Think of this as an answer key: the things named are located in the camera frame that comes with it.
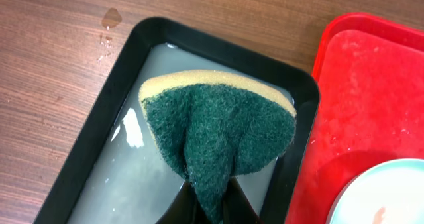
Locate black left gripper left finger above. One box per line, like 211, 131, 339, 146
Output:
156, 182, 205, 224

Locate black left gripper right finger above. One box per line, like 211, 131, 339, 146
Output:
223, 178, 263, 224

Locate yellow green sponge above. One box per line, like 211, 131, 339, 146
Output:
138, 70, 297, 223

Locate light blue plate with stain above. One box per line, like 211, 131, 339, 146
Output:
326, 158, 423, 224

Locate black metal-lined tray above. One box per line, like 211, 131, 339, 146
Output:
34, 17, 320, 223

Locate red plastic tray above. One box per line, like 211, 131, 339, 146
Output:
286, 13, 423, 224

